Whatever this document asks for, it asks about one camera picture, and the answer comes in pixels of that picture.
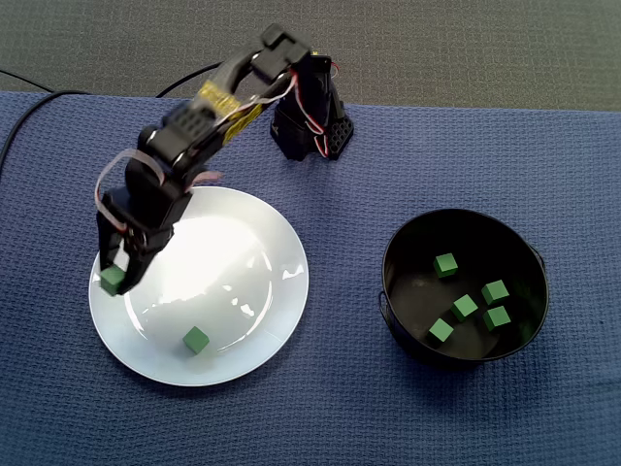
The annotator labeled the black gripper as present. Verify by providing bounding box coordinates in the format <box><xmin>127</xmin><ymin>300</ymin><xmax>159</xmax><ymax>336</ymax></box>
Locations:
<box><xmin>95</xmin><ymin>161</ymin><xmax>191</xmax><ymax>297</ymax></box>

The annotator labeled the green cube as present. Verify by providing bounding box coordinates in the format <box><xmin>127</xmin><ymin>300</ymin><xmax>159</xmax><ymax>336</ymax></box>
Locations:
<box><xmin>100</xmin><ymin>264</ymin><xmax>126</xmax><ymax>296</ymax></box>
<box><xmin>427</xmin><ymin>317</ymin><xmax>456</xmax><ymax>349</ymax></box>
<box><xmin>480</xmin><ymin>280</ymin><xmax>510</xmax><ymax>306</ymax></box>
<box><xmin>433</xmin><ymin>252</ymin><xmax>459</xmax><ymax>280</ymax></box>
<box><xmin>482</xmin><ymin>305</ymin><xmax>512</xmax><ymax>333</ymax></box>
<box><xmin>449</xmin><ymin>293</ymin><xmax>479</xmax><ymax>322</ymax></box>
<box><xmin>181</xmin><ymin>325</ymin><xmax>211</xmax><ymax>356</ymax></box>

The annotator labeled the white round plate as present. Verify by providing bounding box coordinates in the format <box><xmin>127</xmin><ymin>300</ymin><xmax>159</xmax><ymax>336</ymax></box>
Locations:
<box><xmin>88</xmin><ymin>186</ymin><xmax>311</xmax><ymax>388</ymax></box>

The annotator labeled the black round container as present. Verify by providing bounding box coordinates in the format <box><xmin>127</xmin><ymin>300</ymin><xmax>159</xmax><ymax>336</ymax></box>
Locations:
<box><xmin>377</xmin><ymin>208</ymin><xmax>550</xmax><ymax>373</ymax></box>

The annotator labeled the blue woven table cloth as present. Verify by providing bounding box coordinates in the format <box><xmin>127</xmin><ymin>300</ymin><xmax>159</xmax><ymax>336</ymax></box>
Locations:
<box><xmin>0</xmin><ymin>90</ymin><xmax>621</xmax><ymax>466</ymax></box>

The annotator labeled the servo wire bundle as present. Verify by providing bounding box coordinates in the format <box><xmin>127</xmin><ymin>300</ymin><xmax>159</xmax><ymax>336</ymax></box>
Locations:
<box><xmin>94</xmin><ymin>149</ymin><xmax>224</xmax><ymax>234</ymax></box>
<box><xmin>220</xmin><ymin>67</ymin><xmax>336</xmax><ymax>159</ymax></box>

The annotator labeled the thick black cable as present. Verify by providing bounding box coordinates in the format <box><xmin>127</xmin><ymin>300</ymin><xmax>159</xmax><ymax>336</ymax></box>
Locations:
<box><xmin>154</xmin><ymin>60</ymin><xmax>224</xmax><ymax>98</ymax></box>
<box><xmin>0</xmin><ymin>90</ymin><xmax>91</xmax><ymax>166</ymax></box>

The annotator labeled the thin black cable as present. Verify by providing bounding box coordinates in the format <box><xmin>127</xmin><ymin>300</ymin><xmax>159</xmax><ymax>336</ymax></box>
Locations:
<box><xmin>0</xmin><ymin>69</ymin><xmax>53</xmax><ymax>93</ymax></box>

